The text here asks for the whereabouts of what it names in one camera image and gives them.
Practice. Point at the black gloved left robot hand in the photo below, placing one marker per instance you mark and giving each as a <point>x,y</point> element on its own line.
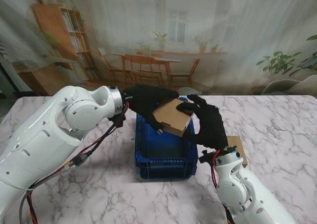
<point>146,97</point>

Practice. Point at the blue plastic turnover box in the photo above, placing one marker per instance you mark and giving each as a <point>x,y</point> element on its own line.
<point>163,157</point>

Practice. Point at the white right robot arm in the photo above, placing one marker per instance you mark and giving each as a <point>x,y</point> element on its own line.
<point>237,189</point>

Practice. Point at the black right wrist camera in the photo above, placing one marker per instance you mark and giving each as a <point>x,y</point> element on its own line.
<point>206,157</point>

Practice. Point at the thick cardboard package with label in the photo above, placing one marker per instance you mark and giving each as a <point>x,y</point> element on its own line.
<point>237,147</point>

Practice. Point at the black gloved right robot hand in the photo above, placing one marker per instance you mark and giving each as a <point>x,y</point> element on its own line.
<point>210,127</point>

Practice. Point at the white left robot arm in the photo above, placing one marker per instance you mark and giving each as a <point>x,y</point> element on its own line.
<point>49,134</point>

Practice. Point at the printed room scene backdrop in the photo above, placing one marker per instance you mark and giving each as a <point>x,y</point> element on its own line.
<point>223,23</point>

